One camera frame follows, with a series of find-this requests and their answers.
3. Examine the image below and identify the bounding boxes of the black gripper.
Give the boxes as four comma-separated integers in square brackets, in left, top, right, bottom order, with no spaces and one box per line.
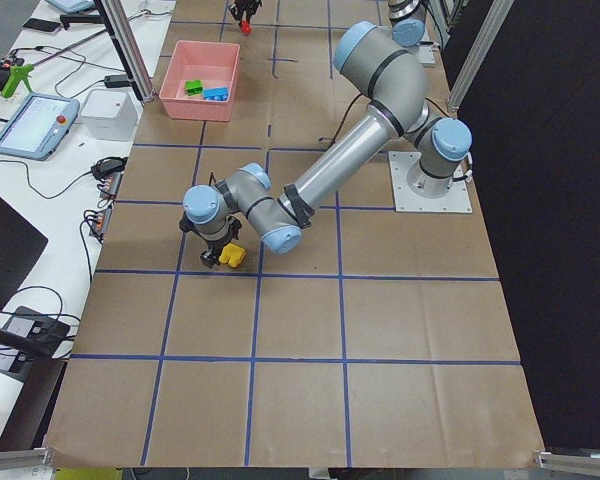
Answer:
[233,0,261,15]
[193,217,241,269]

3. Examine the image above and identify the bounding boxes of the blue toy block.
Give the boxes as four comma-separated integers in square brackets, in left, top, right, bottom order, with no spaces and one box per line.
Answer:
[202,87,230,102]

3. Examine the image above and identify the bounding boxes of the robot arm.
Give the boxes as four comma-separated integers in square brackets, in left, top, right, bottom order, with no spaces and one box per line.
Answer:
[227,0,435,66]
[179,21,473,268]

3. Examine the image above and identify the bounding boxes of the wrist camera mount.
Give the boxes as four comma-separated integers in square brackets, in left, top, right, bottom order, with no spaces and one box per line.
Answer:
[179,215,196,234]

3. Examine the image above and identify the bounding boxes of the teach pendant tablet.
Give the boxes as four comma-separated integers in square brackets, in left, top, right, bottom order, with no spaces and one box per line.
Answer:
[0,93,80,161]

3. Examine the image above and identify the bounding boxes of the white square device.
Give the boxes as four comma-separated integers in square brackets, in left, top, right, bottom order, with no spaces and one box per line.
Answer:
[80,89,138,142]

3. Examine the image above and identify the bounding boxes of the black power adapter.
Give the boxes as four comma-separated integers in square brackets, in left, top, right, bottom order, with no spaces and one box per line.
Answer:
[103,74,131,89]

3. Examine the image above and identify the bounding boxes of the yellow toy block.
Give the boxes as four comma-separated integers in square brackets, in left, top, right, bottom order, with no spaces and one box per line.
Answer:
[219,242,247,268]

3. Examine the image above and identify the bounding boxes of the reach grabber tool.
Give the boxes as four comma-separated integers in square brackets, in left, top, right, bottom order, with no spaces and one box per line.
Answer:
[1,29,107,98]

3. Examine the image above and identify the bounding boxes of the aluminium frame post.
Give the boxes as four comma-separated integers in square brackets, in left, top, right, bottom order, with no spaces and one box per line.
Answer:
[94,0,155,104]

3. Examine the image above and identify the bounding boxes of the green toy block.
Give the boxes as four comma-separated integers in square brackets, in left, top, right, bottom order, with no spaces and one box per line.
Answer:
[184,79,204,96]

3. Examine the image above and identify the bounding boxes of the pink plastic box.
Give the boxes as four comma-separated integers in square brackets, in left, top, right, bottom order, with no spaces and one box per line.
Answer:
[159,40,241,122]

